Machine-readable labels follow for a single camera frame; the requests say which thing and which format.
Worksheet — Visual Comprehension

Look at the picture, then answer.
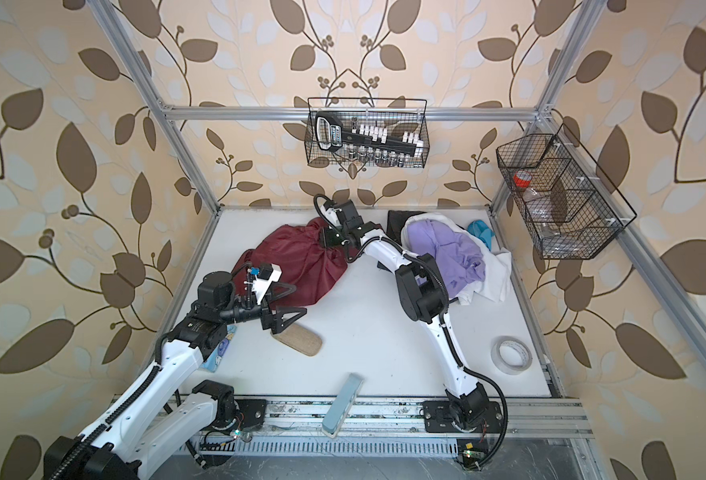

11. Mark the maroon cloth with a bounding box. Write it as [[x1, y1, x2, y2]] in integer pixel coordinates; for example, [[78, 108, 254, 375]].
[[235, 217, 348, 307]]

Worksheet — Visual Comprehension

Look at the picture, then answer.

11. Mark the aluminium front rail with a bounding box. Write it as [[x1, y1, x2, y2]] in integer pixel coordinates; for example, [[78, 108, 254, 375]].
[[249, 395, 595, 439]]

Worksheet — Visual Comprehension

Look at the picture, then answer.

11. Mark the black socket holder tool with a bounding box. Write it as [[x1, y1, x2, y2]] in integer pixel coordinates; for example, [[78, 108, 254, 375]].
[[311, 111, 427, 155]]

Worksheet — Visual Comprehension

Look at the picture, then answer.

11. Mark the teal cloth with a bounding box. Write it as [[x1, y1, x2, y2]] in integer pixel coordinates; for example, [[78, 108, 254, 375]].
[[467, 220, 495, 250]]

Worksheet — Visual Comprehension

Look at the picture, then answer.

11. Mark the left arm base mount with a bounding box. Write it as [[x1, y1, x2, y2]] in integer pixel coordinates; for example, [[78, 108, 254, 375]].
[[192, 380, 268, 437]]

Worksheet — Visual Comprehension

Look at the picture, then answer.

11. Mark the blue patterned small card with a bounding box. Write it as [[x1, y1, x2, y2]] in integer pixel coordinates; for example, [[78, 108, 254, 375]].
[[202, 325, 237, 372]]

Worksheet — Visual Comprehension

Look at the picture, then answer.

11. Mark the black wire basket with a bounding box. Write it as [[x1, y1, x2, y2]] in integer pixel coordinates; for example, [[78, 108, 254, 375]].
[[496, 125, 637, 260], [304, 96, 430, 169]]

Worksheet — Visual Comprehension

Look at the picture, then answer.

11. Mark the light blue rectangular block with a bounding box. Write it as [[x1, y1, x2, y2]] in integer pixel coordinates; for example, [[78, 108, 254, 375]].
[[321, 373, 364, 438]]

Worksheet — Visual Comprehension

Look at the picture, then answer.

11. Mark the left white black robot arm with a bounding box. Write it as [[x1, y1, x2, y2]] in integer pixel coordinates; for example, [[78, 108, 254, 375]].
[[43, 263, 307, 479]]

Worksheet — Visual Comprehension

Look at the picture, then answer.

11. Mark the red capped plastic bottle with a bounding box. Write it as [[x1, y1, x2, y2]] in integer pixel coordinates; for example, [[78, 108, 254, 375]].
[[513, 170, 547, 210]]

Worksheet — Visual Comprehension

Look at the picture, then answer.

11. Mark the white tape roll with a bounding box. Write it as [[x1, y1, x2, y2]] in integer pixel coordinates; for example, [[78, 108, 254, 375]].
[[491, 336, 533, 376]]

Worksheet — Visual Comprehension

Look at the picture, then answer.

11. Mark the back black wire basket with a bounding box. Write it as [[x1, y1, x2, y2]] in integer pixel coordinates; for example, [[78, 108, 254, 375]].
[[304, 96, 430, 169]]

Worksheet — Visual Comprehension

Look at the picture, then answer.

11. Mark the black cloth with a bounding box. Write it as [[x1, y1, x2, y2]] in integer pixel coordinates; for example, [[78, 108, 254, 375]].
[[386, 210, 423, 245]]

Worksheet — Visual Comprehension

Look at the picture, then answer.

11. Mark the right black wire basket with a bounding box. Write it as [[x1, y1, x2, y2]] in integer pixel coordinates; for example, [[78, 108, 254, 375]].
[[496, 125, 637, 260]]

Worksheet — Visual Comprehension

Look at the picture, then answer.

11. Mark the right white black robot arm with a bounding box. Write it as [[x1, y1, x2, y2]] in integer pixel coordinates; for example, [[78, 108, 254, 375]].
[[312, 194, 509, 471]]

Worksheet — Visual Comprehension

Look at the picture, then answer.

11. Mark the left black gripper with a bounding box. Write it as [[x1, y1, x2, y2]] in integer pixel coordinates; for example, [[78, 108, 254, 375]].
[[217, 277, 306, 335]]

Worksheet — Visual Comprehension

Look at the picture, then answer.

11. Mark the white cloth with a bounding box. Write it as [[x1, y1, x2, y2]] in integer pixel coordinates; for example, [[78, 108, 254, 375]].
[[402, 213, 512, 304]]

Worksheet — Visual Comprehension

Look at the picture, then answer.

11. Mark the purple cloth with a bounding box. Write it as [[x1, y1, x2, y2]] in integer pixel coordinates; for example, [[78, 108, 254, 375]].
[[406, 219, 486, 305]]

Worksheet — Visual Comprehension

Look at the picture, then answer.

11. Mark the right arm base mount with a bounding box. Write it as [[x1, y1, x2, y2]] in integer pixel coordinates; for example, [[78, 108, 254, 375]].
[[422, 400, 505, 435]]

